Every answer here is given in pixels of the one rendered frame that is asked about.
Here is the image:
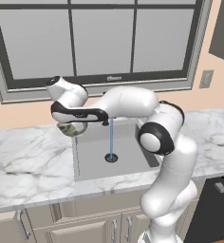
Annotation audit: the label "black sink drain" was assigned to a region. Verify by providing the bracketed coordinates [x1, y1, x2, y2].
[103, 153, 120, 164]

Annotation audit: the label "grey sink basin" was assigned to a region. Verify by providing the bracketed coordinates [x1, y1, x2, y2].
[71, 117, 161, 183]

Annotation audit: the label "beige sink front panel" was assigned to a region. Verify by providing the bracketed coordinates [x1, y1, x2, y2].
[52, 191, 150, 220]

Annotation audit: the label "blue water stream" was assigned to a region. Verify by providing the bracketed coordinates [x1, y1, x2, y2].
[108, 122, 116, 158]

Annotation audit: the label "grey window latch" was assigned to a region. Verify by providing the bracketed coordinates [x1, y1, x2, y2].
[105, 75, 123, 83]

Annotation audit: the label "grey framed window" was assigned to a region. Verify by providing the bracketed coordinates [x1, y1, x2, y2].
[0, 0, 214, 105]

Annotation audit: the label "beige cupboard door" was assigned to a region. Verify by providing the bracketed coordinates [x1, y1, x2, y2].
[121, 212, 154, 243]
[0, 210, 33, 243]
[33, 215, 123, 243]

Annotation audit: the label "black dishwasher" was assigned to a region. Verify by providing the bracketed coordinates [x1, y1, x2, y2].
[183, 175, 224, 243]

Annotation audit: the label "grey wall outlet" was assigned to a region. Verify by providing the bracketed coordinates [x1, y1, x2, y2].
[198, 69, 215, 90]

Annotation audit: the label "grey cupboard handle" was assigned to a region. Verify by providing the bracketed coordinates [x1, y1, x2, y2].
[110, 218, 119, 243]
[16, 210, 31, 240]
[124, 215, 134, 243]

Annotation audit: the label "dark grey wall cupboard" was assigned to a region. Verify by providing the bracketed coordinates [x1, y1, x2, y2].
[208, 0, 224, 65]

